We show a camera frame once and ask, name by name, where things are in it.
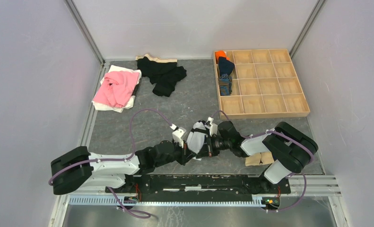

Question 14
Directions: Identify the beige garment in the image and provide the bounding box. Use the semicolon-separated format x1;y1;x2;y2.
245;152;274;166

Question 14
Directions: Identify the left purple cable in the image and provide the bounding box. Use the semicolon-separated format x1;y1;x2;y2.
48;108;179;219

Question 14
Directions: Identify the pink garment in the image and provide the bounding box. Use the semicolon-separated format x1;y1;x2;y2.
92;71;139;108

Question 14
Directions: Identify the navy rolled garment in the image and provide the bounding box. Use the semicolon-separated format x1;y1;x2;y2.
218;57;235;76

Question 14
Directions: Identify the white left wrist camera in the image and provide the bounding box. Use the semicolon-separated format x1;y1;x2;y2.
170;124;188;148

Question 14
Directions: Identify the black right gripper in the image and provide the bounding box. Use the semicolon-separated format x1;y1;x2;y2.
197;133;232;158

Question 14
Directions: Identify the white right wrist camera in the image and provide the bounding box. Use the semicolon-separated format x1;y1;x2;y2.
205;117;218;136

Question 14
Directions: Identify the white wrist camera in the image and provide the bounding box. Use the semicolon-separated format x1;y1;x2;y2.
205;117;218;136
170;124;188;148

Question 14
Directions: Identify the wooden compartment tray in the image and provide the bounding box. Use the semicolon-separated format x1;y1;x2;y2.
213;49;310;120

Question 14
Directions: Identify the navy striped boxer underwear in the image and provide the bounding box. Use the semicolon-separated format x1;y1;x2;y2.
218;74;233;96

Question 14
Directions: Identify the white black garment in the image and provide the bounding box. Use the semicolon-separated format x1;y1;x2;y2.
186;120;215;160

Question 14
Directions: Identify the orange rolled garment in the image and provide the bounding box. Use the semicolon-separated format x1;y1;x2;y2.
215;51;230;63

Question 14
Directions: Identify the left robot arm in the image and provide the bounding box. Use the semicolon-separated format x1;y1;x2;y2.
48;140;195;195

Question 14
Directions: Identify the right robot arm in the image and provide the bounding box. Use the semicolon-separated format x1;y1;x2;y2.
187;121;319;193

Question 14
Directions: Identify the black underwear pile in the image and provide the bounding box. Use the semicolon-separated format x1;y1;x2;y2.
136;56;187;97

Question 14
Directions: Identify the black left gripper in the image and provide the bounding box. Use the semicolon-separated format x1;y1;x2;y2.
155;138;196;167

